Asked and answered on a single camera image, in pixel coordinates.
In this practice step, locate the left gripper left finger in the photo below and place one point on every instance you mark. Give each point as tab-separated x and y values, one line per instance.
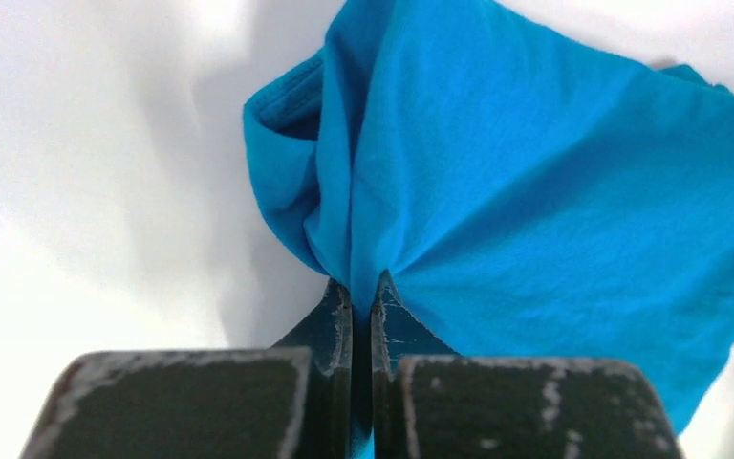
291	400

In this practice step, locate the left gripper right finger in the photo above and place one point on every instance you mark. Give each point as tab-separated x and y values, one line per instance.
430	402

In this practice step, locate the blue t shirt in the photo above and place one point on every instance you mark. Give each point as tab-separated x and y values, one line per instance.
528	194

